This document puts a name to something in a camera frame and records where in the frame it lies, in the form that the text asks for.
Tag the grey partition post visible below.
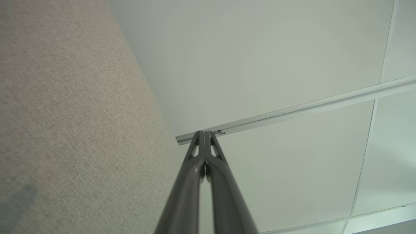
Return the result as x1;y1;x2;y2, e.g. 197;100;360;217
175;75;416;146

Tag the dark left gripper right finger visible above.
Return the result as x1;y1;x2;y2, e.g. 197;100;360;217
205;131;259;234

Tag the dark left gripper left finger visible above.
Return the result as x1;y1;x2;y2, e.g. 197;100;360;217
154;131;206;234

